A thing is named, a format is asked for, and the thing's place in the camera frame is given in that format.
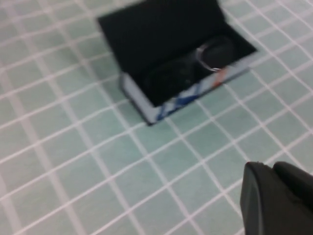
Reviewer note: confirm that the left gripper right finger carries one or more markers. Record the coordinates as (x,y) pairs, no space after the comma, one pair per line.
(296,183)

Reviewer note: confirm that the green white checked tablecloth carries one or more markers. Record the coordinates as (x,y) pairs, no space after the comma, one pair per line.
(73,171)

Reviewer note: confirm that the black framed glasses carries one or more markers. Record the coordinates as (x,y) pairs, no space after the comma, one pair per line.
(215,54)

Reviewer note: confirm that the black printed glasses case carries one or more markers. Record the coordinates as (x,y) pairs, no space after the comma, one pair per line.
(151,31)

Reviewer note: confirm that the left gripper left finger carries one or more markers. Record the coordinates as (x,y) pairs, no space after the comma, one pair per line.
(269,210)

